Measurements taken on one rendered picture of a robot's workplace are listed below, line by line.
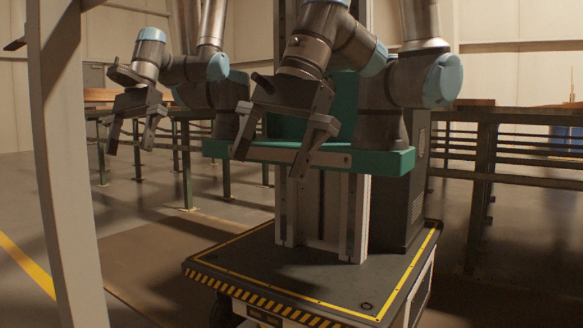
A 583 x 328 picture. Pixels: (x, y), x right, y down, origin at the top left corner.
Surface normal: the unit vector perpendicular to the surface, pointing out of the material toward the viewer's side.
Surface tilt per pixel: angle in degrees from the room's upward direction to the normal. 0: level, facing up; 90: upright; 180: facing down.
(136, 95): 67
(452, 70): 98
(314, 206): 90
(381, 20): 93
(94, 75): 90
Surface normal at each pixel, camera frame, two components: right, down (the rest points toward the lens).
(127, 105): -0.47, -0.26
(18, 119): 0.65, 0.13
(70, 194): 0.81, 0.08
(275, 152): -0.57, 0.13
